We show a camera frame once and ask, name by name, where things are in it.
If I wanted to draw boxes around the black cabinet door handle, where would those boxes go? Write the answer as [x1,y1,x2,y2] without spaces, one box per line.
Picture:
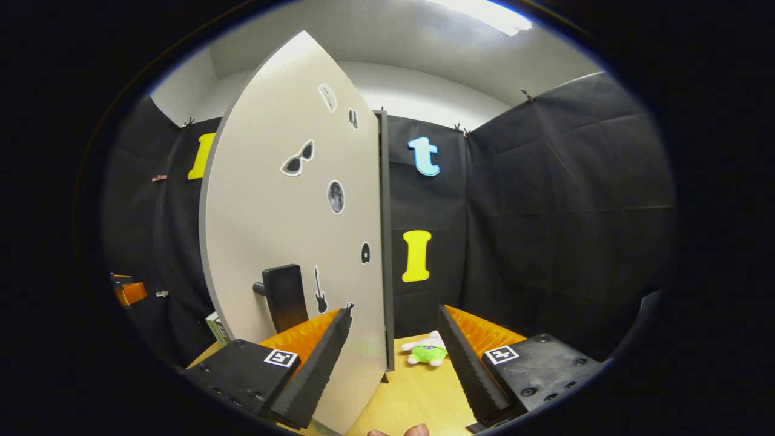
[252,264,309,334]

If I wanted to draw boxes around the long ceiling light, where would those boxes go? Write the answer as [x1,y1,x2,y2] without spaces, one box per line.
[433,0,533,37]

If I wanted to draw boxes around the green plush toy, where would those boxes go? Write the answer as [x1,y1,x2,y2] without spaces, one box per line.
[401,330,450,367]

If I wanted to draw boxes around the black backdrop cloth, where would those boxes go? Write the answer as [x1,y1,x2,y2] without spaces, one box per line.
[100,71,676,370]

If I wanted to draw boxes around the grey cabinet door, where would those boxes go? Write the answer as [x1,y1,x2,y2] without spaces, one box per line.
[199,30,388,435]

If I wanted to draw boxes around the green book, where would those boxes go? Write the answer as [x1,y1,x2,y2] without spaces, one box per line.
[205,312,231,346]

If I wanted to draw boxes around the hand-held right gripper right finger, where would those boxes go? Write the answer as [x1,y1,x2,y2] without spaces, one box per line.
[437,304,606,434]

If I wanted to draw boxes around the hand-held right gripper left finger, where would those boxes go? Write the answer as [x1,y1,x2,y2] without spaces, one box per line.
[182,306,354,431]

